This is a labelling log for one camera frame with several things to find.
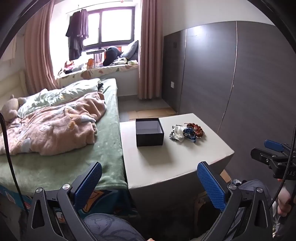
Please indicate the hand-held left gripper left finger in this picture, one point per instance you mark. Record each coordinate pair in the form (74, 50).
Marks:
(89, 183)

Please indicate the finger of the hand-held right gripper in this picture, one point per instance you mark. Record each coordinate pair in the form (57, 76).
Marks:
(261, 155)
(274, 145)

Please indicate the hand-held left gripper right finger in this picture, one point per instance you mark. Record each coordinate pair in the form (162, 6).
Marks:
(211, 185)

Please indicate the black jewelry box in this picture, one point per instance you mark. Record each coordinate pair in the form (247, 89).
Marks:
(149, 140)

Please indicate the person's right hand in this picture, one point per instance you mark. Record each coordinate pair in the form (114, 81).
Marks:
(282, 204)

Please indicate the green bed sheet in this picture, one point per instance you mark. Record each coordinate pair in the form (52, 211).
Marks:
(108, 150)

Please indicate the white low table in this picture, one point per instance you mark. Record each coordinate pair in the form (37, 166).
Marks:
(185, 157)

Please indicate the person's left leg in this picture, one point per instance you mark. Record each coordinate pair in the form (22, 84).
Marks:
(111, 228)

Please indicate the pink fleece blanket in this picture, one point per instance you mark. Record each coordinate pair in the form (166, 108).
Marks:
(57, 129)

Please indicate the light green duvet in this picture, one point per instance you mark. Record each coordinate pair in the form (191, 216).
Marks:
(69, 92)

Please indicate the flattened cardboard sheet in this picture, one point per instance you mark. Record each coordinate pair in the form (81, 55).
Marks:
(150, 113)

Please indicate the grey wardrobe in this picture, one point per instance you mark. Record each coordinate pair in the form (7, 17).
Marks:
(208, 69)

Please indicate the beige plush toy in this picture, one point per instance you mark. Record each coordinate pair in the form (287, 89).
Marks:
(10, 107)

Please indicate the patterned window seat cushion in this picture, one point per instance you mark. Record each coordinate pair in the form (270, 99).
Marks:
(104, 70)

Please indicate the pile of clothes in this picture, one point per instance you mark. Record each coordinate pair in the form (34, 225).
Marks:
(76, 66)

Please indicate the pink curtain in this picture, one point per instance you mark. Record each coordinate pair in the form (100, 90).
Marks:
(150, 58)
(37, 58)

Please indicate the grey cushion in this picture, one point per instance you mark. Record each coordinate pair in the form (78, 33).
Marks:
(131, 49)

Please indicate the dark hanging clothes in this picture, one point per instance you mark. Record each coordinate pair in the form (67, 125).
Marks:
(77, 27)

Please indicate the dark framed window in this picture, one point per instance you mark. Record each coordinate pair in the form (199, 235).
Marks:
(115, 23)

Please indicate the white wall socket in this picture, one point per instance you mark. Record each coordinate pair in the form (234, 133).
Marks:
(172, 84)

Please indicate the cream leather bed frame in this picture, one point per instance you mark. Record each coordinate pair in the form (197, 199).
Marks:
(11, 83)

